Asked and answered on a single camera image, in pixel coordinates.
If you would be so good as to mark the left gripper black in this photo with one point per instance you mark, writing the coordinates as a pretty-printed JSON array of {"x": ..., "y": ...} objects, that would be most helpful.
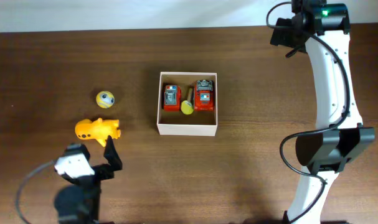
[{"x": 108, "y": 170}]

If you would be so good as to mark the orange toy dog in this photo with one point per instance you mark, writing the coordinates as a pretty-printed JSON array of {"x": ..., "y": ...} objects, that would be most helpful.
[{"x": 99, "y": 130}]

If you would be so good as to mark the red toy police car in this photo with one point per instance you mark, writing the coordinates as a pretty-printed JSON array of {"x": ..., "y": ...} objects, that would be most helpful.
[{"x": 172, "y": 98}]

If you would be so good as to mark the yellow wooden rattle drum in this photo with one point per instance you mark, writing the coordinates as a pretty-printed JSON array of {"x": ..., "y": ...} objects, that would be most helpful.
[{"x": 187, "y": 107}]

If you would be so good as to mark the red toy fire truck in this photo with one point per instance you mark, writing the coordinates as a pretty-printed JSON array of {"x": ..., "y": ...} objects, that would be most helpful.
[{"x": 204, "y": 95}]

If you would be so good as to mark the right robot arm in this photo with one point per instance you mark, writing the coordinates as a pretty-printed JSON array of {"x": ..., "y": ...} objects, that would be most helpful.
[{"x": 339, "y": 137}]

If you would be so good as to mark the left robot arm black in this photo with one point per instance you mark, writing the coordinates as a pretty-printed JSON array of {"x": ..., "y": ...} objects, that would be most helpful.
[{"x": 79, "y": 203}]

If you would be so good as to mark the yellow face ball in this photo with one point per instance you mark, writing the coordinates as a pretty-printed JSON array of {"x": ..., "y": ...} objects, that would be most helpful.
[{"x": 105, "y": 99}]

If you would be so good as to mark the white cardboard box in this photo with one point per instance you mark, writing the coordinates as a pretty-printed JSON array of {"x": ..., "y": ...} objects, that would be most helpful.
[{"x": 199, "y": 123}]

